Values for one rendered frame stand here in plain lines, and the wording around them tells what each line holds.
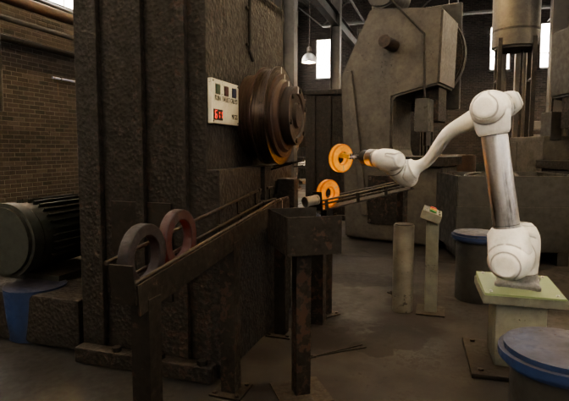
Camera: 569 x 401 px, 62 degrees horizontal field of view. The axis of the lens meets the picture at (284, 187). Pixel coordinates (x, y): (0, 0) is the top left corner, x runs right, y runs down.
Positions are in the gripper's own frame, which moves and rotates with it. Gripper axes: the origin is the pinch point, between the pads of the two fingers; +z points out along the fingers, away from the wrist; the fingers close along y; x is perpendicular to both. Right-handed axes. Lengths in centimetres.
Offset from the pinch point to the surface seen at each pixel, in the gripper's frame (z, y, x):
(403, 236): -18, 35, -46
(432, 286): -30, 48, -75
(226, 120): -11, -79, 16
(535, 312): -101, 19, -60
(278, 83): -9, -51, 34
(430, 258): -28, 48, -58
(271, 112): -15, -58, 21
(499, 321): -91, 11, -65
